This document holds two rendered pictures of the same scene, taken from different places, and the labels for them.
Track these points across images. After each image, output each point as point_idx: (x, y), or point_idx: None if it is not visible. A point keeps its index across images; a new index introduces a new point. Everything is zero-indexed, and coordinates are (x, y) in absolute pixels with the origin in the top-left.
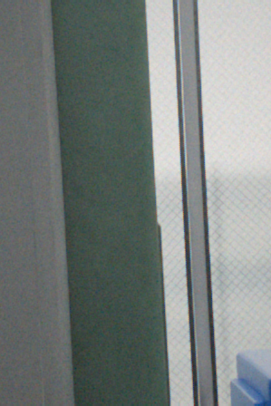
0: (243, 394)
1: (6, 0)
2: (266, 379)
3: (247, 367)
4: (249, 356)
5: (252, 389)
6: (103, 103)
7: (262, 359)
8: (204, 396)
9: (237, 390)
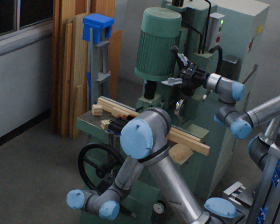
0: (92, 25)
1: (224, 18)
2: (101, 23)
3: (91, 20)
4: (88, 18)
5: (93, 24)
6: None
7: (92, 18)
8: (17, 23)
9: (88, 24)
